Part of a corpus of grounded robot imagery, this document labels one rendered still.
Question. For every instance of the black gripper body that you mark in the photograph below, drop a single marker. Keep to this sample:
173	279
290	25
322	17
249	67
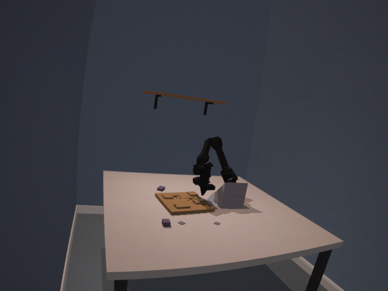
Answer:
207	186

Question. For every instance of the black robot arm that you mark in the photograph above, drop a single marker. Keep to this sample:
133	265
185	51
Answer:
202	168

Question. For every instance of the orange square puzzle board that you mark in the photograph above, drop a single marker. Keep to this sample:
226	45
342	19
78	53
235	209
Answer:
180	206

